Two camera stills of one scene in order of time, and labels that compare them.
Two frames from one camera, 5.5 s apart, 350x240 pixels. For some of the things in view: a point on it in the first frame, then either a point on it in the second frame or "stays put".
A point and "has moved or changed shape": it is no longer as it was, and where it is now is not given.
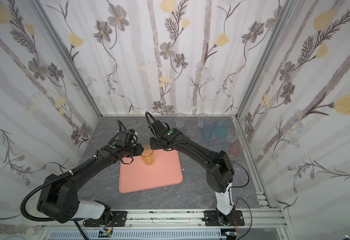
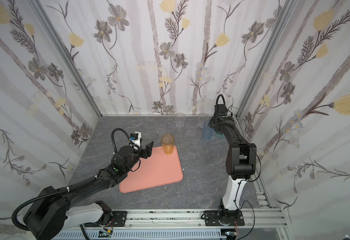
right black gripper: [155, 142] to [220, 111]
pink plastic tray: [136, 176] stays put
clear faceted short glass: [191, 129] stays put
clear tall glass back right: [201, 118] stays put
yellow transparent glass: [147, 155] has moved or changed shape
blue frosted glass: [207, 129] stays put
